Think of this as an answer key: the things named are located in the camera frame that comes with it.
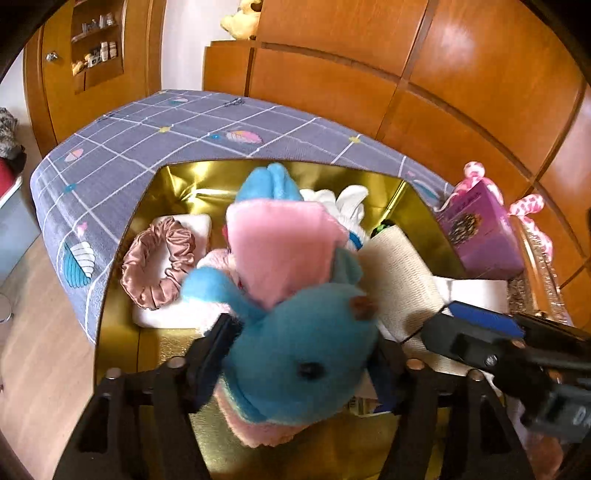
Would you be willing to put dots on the pink satin scrunchie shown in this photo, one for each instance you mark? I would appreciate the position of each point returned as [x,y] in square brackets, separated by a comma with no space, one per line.
[138,258]

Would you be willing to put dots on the white plush rabbit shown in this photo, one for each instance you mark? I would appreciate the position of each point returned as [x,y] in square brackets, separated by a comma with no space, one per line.
[351,203]

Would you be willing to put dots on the grey checked bed sheet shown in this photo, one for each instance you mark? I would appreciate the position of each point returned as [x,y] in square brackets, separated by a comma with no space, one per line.
[161,134]

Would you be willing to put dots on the wooden wardrobe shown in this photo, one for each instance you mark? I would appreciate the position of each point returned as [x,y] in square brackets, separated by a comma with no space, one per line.
[415,69]

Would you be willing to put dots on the shelf with small figurines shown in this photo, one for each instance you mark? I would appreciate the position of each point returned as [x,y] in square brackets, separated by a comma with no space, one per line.
[101,48]

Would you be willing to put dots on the white foam block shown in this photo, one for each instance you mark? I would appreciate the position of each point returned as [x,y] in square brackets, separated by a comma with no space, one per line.
[198,226]

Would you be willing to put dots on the blue plush toy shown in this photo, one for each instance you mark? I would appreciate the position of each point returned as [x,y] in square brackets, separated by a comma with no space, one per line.
[300,332]

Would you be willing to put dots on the cream bandage roll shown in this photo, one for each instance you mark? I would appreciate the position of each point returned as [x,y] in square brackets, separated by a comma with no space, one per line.
[397,277]

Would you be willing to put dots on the white paper towel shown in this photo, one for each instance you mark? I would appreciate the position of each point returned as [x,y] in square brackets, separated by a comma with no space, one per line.
[480,290]

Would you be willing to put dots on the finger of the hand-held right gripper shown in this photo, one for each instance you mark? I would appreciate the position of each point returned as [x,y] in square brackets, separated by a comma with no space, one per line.
[489,323]
[457,341]

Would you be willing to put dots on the pink spotted plush toy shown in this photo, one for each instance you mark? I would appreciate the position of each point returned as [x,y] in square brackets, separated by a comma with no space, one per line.
[475,173]

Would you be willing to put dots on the gold box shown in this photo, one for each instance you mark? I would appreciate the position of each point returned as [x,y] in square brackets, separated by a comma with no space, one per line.
[184,189]

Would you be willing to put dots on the grey fuzzy cloth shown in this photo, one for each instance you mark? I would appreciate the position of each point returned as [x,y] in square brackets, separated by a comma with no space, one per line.
[9,134]

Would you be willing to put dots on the purple cardboard box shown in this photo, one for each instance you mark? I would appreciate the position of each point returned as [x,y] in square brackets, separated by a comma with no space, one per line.
[480,230]

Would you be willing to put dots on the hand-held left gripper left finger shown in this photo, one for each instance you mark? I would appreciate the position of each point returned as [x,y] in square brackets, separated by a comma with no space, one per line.
[212,364]

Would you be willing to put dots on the red cloth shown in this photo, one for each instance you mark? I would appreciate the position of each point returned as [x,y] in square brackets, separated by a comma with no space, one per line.
[7,177]

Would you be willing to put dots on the silver embossed tissue box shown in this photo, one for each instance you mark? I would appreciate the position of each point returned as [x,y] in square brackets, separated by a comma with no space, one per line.
[540,277]

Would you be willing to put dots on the wooden shelf cabinet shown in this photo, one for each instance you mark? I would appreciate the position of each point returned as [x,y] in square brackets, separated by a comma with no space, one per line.
[138,55]

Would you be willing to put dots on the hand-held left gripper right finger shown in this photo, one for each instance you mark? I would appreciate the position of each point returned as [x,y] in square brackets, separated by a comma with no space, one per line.
[383,387]

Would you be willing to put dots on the yellow plush toy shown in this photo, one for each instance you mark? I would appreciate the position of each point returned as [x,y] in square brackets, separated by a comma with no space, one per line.
[242,23]

